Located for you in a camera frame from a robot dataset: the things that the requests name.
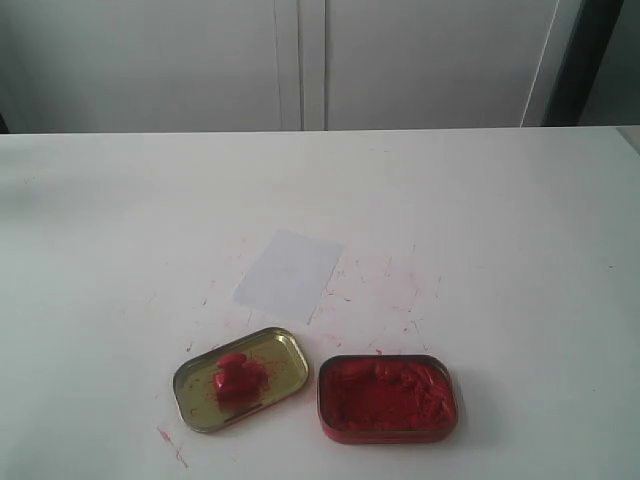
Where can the red rubber stamp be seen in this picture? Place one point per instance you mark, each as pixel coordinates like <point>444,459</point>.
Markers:
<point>239,381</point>

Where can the red ink paste tin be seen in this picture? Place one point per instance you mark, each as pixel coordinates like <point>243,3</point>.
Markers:
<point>386,399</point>

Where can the white paper sheet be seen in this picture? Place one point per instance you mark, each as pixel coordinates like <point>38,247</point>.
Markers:
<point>288,278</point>

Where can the gold tin lid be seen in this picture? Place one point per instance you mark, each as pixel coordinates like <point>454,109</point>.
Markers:
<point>275,348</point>

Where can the white cabinet doors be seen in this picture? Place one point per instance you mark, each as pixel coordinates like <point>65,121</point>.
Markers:
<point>164,66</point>

